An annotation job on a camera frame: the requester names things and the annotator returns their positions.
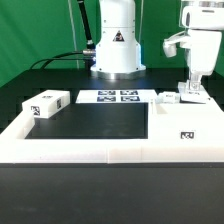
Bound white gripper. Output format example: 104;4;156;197
186;29;222;91

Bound small white cabinet part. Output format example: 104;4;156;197
157;91;180;104

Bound white cabinet body box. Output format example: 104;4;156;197
148;99;224;141

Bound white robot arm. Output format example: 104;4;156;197
91;0;224;91

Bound white marker base sheet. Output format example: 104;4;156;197
76;89;157;103

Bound white block with marker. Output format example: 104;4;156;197
22;90;70;119

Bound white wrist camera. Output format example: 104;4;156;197
163;31;186;58

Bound white U-shaped fence frame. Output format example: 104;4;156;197
0;115;224;164

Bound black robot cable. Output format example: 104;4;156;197
29;0;98;70

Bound thin white cord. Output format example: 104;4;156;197
67;0;80;70

